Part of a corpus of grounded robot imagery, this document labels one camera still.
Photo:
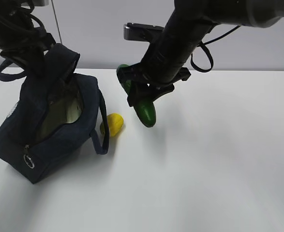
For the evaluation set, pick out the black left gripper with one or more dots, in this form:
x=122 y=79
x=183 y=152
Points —
x=30 y=55

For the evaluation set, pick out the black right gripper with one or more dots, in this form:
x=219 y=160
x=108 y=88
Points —
x=141 y=78

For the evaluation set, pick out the green cucumber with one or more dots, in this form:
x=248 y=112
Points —
x=144 y=109

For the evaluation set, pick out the yellow lemon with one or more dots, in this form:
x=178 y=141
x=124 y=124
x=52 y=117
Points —
x=115 y=123

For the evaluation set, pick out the dark navy fabric lunch bag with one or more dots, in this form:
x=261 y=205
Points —
x=54 y=116

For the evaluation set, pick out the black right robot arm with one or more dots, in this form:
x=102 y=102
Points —
x=170 y=46

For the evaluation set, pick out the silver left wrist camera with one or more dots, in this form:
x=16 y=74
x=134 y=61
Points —
x=35 y=3

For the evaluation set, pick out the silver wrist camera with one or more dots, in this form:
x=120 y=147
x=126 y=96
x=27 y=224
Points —
x=141 y=32
x=35 y=3

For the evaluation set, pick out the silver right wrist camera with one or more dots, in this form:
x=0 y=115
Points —
x=141 y=32

